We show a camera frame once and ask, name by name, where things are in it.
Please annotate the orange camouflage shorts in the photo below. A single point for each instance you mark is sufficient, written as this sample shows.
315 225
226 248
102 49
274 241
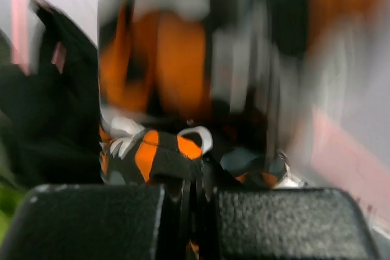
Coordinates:
200 96

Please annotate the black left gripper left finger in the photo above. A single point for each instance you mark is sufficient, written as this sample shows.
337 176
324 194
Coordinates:
86 222

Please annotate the pink hanger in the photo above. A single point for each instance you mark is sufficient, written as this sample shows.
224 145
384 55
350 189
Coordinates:
20 43
346 164

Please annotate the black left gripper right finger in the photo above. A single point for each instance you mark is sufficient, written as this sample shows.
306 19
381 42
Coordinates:
290 224

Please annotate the lime green shorts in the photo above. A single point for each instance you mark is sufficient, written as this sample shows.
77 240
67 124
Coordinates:
10 200

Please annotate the black shorts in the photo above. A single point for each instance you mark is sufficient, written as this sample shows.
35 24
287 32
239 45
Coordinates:
50 117

